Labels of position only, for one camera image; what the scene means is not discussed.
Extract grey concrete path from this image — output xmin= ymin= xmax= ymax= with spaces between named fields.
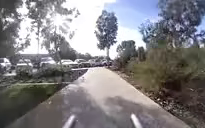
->
xmin=4 ymin=67 xmax=191 ymax=128

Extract tall slender tree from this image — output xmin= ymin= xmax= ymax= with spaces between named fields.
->
xmin=94 ymin=9 xmax=119 ymax=64

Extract row of parked cars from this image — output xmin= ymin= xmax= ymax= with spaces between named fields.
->
xmin=0 ymin=57 xmax=114 ymax=73

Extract low green hedge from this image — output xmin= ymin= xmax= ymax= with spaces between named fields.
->
xmin=0 ymin=65 xmax=89 ymax=84

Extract thin sunlit tree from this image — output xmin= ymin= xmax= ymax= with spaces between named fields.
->
xmin=25 ymin=0 xmax=81 ymax=64

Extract green bushes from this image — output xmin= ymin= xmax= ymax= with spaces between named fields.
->
xmin=113 ymin=39 xmax=205 ymax=93

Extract robot's own part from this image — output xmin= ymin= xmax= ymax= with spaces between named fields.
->
xmin=130 ymin=113 xmax=144 ymax=128
xmin=62 ymin=114 xmax=77 ymax=128

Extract large leafy tree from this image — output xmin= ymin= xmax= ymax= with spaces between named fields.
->
xmin=138 ymin=0 xmax=205 ymax=51

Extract mulch bed with leaves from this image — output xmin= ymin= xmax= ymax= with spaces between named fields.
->
xmin=113 ymin=69 xmax=205 ymax=128

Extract green grass strip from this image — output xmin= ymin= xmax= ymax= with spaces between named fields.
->
xmin=0 ymin=82 xmax=68 ymax=128

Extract dark shady tree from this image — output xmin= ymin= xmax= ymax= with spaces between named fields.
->
xmin=0 ymin=0 xmax=24 ymax=59

